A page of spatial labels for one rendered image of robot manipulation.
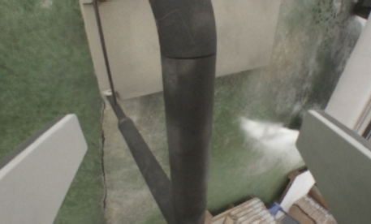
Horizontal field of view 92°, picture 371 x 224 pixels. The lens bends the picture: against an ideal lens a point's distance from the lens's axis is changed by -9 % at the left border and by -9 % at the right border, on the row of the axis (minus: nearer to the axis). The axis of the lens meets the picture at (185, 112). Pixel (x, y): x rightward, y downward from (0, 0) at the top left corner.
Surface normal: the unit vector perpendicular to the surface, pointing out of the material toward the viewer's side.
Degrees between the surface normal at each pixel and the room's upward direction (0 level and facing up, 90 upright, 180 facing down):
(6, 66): 0
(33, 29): 0
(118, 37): 0
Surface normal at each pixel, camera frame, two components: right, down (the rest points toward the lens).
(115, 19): 0.50, 0.44
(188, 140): -0.04, 0.51
